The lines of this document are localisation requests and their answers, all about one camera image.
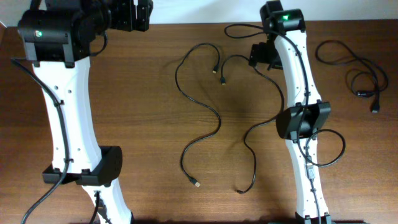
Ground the black usb cable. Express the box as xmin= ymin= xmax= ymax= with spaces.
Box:
xmin=174 ymin=42 xmax=223 ymax=189
xmin=219 ymin=54 xmax=285 ymax=195
xmin=314 ymin=39 xmax=389 ymax=114

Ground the camera cable black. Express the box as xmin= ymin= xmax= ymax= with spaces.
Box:
xmin=261 ymin=26 xmax=345 ymax=223
xmin=10 ymin=57 xmax=109 ymax=224

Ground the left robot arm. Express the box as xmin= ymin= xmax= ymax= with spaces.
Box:
xmin=18 ymin=0 xmax=154 ymax=223

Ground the right camera cable black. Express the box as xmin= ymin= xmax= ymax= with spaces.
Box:
xmin=261 ymin=26 xmax=345 ymax=223

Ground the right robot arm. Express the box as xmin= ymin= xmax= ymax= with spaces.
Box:
xmin=249 ymin=1 xmax=332 ymax=223

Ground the left camera cable black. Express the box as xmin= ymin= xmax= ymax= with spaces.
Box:
xmin=10 ymin=57 xmax=109 ymax=224

